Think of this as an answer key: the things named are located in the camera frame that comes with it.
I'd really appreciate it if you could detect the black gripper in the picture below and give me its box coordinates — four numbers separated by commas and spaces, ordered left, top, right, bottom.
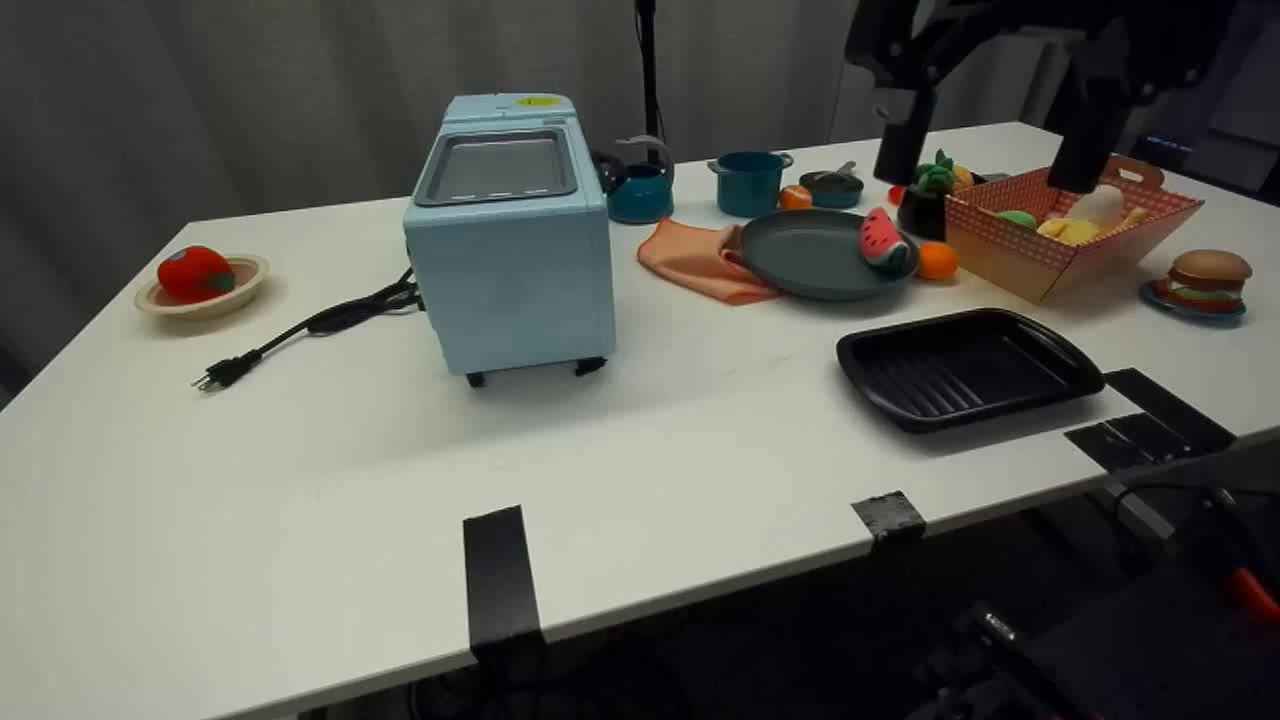
845, 0, 1204, 195

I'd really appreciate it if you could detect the yellow and white plush toy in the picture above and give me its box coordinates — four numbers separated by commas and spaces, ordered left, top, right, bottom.
1036, 180, 1151, 250

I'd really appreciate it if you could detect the round orange plush toy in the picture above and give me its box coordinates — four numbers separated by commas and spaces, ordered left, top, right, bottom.
913, 234, 966, 286

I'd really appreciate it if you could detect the watermelon slice plush toy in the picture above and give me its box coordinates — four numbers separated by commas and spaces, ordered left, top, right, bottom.
856, 203, 919, 281

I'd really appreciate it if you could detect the dark grey plate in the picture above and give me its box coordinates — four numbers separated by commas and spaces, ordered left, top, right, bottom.
726, 209, 925, 305

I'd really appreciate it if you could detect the small blue plate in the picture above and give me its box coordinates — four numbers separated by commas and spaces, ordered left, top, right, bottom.
1139, 281, 1252, 326

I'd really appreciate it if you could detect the teal pot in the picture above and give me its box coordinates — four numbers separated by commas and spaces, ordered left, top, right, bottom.
706, 148, 801, 220

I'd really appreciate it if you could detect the burger plush toy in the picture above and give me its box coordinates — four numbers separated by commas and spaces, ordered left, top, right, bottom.
1150, 246, 1257, 320

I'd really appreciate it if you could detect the beige small plate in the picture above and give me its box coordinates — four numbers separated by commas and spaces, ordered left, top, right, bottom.
134, 250, 271, 320

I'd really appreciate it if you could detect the red tomato plush toy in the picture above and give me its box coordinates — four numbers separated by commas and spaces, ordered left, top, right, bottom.
151, 243, 240, 307

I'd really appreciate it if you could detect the red checkered cardboard box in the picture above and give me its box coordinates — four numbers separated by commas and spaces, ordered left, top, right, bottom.
941, 151, 1209, 307

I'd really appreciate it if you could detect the black grill tray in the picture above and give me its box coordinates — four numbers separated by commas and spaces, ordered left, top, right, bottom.
834, 305, 1112, 435

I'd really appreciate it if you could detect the peach orange cloth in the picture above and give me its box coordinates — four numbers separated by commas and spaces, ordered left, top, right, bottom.
633, 214, 784, 307

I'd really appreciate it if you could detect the black tripod pole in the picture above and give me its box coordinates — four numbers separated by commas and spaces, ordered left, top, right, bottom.
633, 0, 669, 145

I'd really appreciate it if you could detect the teal kettle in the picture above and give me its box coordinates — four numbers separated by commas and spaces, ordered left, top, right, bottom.
591, 130, 681, 226

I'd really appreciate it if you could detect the short black tape strip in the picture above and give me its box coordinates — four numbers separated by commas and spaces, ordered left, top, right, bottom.
851, 487, 930, 543

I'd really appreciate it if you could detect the light blue toaster oven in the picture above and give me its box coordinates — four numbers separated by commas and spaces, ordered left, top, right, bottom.
400, 88, 621, 391

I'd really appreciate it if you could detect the long black tape strip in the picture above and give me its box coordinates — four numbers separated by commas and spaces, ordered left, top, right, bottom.
461, 503, 547, 656

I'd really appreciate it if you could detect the black power cord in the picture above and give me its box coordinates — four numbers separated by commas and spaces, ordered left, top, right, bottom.
194, 266, 427, 395

